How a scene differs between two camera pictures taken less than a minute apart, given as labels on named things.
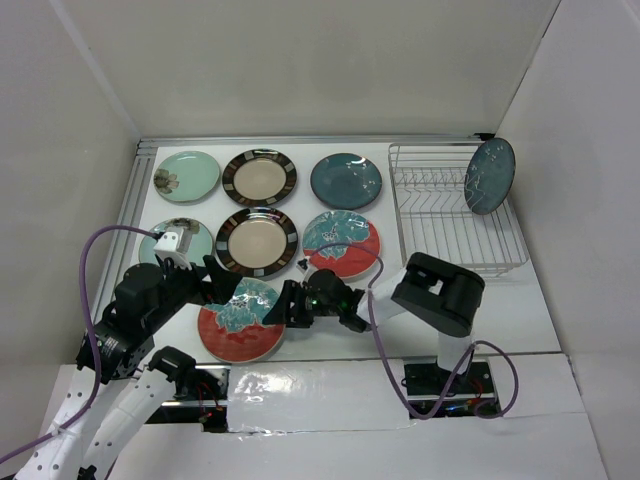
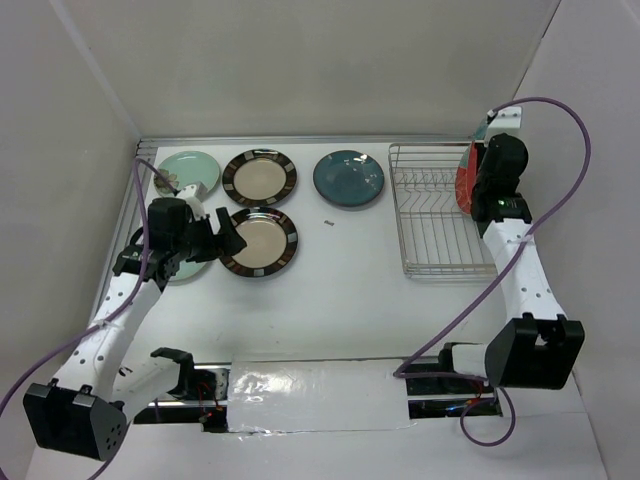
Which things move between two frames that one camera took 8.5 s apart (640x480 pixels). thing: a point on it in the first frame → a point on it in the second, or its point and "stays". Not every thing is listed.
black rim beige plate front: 256,242 stays
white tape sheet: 315,395 stays
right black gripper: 298,304 → 480,163
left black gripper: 220,289 → 232,240
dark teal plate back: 346,181 stays
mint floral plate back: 187,177 stays
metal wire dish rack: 433,214 stays
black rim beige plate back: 259,177 stays
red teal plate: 344,260 → 467,170
